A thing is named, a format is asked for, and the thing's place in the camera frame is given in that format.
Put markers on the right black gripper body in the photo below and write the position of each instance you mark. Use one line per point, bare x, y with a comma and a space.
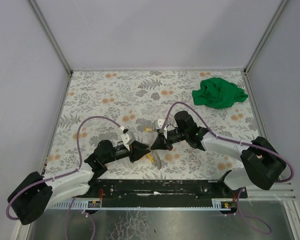
165, 140

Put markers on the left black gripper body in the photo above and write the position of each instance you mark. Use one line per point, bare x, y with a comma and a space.
132, 152

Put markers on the patterned bracelet keyring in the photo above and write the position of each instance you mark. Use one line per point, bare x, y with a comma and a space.
157, 159

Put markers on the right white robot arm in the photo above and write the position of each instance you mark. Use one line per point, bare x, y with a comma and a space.
262, 165

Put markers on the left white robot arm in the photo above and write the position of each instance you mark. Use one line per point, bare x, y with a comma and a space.
36, 192

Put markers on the yellow key tag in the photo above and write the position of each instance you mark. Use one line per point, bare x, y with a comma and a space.
148, 129

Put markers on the floral table mat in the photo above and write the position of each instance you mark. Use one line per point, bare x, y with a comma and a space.
98, 102

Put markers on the green crumpled cloth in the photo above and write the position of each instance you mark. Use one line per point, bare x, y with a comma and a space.
218, 93

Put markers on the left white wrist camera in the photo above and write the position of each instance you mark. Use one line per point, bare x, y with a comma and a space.
127, 137

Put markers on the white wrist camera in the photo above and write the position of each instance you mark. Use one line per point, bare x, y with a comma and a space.
127, 137
158, 126

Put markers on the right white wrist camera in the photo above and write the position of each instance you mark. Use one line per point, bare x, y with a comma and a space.
158, 126

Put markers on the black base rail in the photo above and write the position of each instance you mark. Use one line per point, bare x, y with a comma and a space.
154, 194

